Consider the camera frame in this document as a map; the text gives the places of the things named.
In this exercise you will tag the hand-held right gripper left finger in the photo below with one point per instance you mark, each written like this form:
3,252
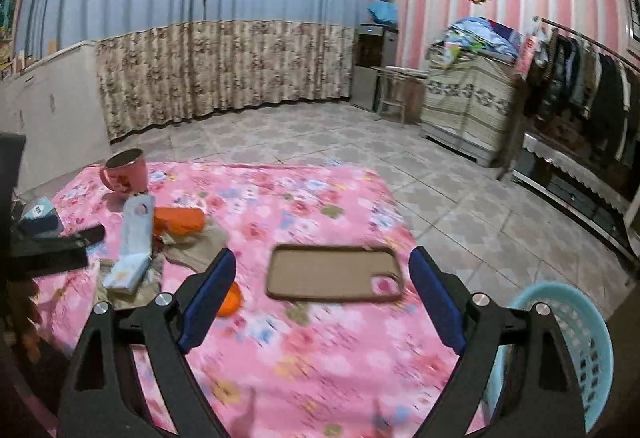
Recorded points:
207,300

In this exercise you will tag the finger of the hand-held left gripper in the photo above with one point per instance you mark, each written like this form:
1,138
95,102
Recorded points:
60,238
50,263

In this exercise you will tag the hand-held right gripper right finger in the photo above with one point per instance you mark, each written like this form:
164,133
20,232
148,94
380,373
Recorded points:
440,303

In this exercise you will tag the orange fruit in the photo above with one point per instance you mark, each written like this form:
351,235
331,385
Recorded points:
231,303

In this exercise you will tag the white paper packaging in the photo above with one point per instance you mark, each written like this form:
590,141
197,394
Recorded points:
135,238

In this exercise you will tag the orange plastic wrapper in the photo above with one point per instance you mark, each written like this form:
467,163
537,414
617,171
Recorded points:
177,220

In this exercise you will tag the light blue plastic basket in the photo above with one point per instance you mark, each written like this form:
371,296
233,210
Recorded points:
595,358

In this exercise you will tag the person's left hand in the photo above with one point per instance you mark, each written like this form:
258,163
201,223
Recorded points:
27,318

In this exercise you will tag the light blue tissue box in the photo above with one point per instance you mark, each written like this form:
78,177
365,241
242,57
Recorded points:
37,210

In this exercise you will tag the white cabinet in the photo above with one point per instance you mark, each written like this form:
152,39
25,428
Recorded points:
60,108

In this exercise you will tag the pink mug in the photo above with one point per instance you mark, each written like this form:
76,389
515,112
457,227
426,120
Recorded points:
127,175

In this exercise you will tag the brown phone case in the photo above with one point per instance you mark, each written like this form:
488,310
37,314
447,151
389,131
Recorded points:
325,273

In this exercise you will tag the pink floral blanket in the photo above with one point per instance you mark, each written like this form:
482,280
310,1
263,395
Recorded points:
310,198

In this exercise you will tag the metal clothes rack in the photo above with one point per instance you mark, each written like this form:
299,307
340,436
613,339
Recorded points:
507,143

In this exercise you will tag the lace-trimmed low shelf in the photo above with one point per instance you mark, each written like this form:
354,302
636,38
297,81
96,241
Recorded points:
575,183

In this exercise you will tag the blue floral curtain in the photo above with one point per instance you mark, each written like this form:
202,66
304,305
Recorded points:
300,18
125,18

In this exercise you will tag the patterned cloth covered cabinet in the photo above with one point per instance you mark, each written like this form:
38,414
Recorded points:
465,108

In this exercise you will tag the grey water dispenser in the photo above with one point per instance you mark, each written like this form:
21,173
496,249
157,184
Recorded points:
370,78

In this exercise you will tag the small metal table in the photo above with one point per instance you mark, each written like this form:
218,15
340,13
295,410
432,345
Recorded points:
400,70

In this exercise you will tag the row of hanging clothes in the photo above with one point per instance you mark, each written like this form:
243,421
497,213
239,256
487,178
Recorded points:
590,88

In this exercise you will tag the pink hanging bag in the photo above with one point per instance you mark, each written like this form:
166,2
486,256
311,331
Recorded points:
527,50

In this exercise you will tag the pile of clothes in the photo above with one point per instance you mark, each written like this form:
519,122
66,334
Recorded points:
475,35

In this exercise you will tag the blue cloth bundle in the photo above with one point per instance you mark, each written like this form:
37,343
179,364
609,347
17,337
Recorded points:
382,13

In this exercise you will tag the colourful wall poster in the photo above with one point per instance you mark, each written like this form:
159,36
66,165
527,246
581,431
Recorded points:
11,13

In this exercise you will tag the black and white wall poster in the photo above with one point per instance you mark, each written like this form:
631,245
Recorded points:
634,3

